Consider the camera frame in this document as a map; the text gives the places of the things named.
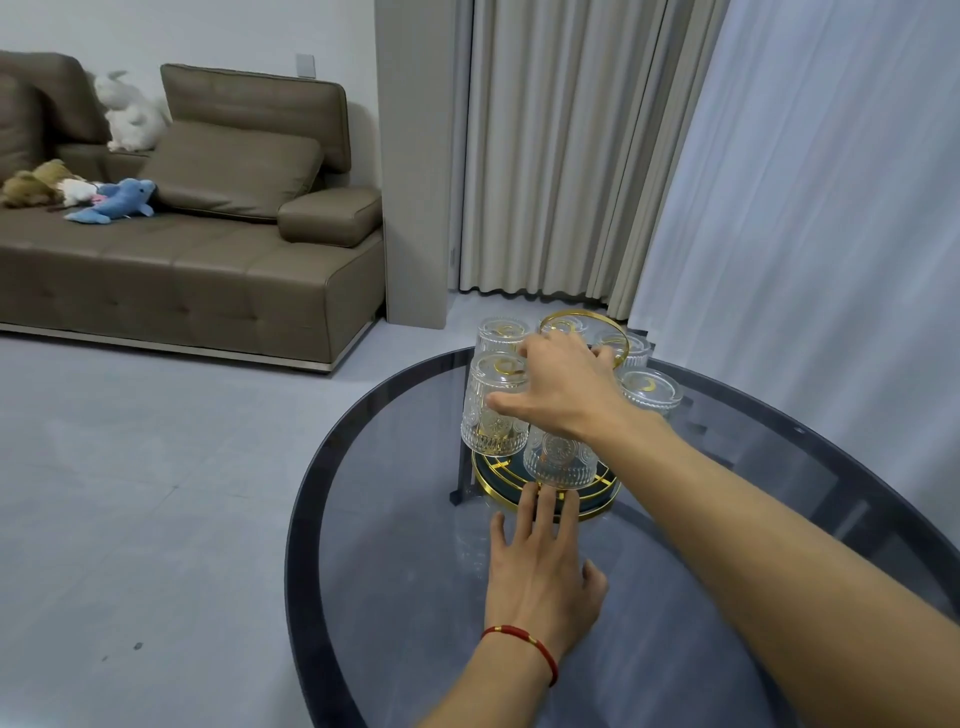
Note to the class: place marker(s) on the person's left forearm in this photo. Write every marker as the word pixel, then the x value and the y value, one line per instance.
pixel 495 690

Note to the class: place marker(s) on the person's right thumb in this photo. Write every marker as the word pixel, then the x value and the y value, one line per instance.
pixel 514 406

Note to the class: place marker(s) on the white sheer curtain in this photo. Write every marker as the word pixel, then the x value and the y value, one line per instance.
pixel 810 225

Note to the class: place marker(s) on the person's right hand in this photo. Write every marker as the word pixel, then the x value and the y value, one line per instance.
pixel 574 390

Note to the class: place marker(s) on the brown plush toy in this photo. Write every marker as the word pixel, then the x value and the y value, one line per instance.
pixel 34 184

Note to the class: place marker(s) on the beige pleated curtain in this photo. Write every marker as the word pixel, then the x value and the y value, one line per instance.
pixel 562 150

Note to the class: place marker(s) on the brown leather cushion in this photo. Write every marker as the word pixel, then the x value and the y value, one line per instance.
pixel 232 169

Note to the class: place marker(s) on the person's left middle finger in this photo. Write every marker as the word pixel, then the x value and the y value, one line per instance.
pixel 545 511

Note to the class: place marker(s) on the person's right forearm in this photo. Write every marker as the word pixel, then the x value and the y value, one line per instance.
pixel 765 540

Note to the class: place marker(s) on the white rabbit plush toy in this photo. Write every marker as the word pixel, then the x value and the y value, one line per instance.
pixel 131 112

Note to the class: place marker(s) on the clear embossed glass cup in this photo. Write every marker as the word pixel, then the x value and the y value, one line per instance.
pixel 499 336
pixel 634 349
pixel 559 461
pixel 487 390
pixel 564 325
pixel 651 388

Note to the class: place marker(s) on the person's left thumb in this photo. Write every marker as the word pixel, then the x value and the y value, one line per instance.
pixel 595 581

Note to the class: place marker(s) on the blue dolphin plush toy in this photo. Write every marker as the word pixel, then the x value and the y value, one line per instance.
pixel 116 201

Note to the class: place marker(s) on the grey wall switch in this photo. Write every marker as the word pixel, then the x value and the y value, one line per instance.
pixel 307 65

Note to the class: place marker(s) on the person's left little finger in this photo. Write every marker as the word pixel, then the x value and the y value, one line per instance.
pixel 499 534

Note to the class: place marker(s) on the gold cup rack with tray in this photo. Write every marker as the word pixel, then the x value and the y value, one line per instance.
pixel 525 495

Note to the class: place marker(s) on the brown leather sofa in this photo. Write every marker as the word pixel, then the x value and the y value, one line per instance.
pixel 187 285

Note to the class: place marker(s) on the person's left hand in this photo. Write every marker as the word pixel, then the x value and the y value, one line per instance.
pixel 536 585

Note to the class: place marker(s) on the small white plush toy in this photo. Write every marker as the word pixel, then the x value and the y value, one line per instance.
pixel 77 191

